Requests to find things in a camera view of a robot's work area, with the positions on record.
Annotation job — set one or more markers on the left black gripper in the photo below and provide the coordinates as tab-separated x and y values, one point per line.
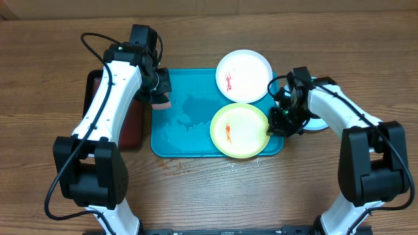
165	83

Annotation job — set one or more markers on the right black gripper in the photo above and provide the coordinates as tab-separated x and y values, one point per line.
277	128

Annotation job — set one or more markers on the dark green sponge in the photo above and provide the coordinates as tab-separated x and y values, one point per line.
162	106

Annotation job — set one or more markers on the light blue plate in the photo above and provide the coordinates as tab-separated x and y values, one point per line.
315	123

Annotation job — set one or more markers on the yellow-green plate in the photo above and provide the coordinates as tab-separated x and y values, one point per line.
238	130

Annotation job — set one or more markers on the white pink-rimmed plate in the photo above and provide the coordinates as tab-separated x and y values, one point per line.
243	75

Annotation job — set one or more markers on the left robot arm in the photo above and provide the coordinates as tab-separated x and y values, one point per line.
92	177

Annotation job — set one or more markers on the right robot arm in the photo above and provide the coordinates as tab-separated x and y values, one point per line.
373	172

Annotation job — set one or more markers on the teal plastic serving tray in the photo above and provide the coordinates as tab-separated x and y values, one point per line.
183	130

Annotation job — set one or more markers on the black tray with red liquid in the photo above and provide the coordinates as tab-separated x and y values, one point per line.
132	130

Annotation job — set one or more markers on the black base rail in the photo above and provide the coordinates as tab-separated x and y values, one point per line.
228	231

